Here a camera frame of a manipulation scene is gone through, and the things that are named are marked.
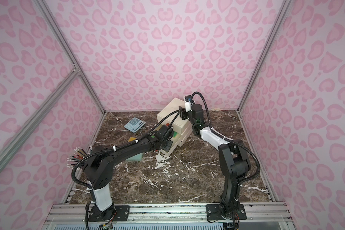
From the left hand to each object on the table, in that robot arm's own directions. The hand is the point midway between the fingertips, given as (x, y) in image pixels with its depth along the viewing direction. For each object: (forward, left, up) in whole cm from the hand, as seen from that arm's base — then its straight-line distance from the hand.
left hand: (168, 142), depth 91 cm
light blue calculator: (+20, +27, -7) cm, 34 cm away
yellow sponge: (+8, +27, -8) cm, 29 cm away
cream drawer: (-2, -4, +7) cm, 8 cm away
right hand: (+18, -11, +14) cm, 26 cm away
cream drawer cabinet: (+5, -10, 0) cm, 11 cm away
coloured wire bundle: (-10, +49, +5) cm, 51 cm away
